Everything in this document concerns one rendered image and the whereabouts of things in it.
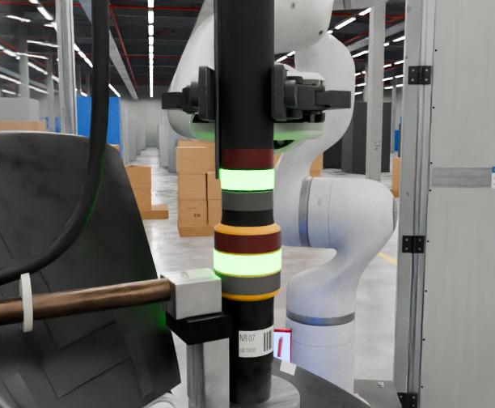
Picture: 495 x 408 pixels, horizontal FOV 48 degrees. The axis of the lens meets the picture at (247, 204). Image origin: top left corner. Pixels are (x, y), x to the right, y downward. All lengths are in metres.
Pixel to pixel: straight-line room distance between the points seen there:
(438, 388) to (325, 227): 1.58
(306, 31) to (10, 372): 0.48
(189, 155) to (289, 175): 6.88
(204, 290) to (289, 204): 0.58
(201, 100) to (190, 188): 7.47
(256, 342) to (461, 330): 2.00
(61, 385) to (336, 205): 0.62
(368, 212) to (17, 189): 0.60
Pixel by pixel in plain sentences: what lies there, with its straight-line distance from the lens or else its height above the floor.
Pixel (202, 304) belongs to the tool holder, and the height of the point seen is 1.34.
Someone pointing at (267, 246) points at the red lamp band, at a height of 1.38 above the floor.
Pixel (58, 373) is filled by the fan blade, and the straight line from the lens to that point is 0.36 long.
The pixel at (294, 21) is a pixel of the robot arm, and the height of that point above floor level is 1.57.
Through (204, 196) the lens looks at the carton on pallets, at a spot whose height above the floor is 0.55.
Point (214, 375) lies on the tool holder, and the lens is 0.36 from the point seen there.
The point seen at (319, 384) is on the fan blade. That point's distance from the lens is 0.64.
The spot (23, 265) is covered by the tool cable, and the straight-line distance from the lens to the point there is 0.32.
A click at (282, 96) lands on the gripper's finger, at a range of 0.33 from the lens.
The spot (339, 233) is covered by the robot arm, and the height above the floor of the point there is 1.29.
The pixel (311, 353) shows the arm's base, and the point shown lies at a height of 1.08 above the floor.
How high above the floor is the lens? 1.45
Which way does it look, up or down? 7 degrees down
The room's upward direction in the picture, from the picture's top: straight up
